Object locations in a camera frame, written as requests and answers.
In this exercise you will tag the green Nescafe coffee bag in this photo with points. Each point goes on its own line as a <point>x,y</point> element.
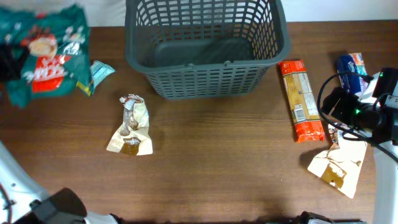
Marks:
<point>59,60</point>

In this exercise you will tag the light teal tissue packet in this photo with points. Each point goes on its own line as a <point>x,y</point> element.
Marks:
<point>99,71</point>

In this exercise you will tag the beige chocolate snack pouch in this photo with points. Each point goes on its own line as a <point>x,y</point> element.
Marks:
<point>132,137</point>

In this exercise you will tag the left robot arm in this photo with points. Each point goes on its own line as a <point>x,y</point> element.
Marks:
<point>24,200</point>

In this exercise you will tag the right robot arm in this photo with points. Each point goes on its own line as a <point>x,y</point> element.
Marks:
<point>372,118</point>

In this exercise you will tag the grey plastic basket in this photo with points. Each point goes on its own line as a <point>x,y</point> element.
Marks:
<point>205,48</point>

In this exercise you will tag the orange spaghetti pasta packet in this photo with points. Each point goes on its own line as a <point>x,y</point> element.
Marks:
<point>302,104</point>

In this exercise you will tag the blue tissue multipack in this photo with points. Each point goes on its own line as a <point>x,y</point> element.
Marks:
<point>352,63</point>

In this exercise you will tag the cream snack pouch right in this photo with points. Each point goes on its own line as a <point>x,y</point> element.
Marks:
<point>341,164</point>

